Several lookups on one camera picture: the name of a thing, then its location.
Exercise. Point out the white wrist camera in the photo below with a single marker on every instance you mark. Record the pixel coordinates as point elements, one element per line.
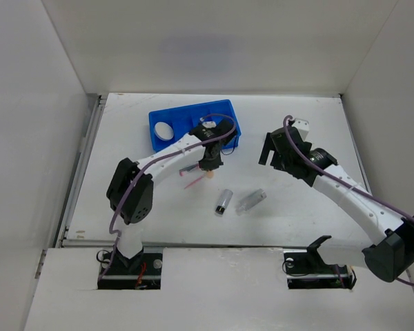
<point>207,124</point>
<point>302,127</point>

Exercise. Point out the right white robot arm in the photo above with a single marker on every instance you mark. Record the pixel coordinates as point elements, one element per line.
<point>390,231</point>

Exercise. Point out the pink eyebrow comb brush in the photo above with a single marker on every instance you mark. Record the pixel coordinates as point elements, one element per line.
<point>195,181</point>

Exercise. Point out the round beige powder puff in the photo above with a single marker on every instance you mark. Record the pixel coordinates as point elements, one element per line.
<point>163,131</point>

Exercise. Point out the beige makeup sponge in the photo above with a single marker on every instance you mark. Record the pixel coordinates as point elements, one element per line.
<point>210,174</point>

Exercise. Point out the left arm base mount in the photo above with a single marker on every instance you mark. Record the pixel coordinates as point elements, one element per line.
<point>143,273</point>

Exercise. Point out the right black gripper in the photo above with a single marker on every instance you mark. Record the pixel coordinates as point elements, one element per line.
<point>268,145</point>

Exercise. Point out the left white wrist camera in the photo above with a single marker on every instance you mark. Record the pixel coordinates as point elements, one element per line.
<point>207,124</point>

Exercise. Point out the blue plastic organizer tray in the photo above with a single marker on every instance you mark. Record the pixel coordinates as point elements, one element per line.
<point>182,119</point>

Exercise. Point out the pink makeup brush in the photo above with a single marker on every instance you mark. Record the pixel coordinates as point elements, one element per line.
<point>188,170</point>

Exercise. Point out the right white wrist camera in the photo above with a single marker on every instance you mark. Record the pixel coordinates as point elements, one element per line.
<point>302,127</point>

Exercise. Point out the clear plastic bottle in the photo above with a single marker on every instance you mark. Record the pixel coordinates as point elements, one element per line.
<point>250,201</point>

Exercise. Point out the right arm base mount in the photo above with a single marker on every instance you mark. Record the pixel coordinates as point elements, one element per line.
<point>306,270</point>

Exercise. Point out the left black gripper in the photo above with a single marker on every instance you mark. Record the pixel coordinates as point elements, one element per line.
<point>210,165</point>

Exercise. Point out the clear tube black cap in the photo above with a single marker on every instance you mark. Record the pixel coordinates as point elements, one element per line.
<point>223,201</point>

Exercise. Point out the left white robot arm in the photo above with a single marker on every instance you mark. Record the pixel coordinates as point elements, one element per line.
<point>130,192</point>

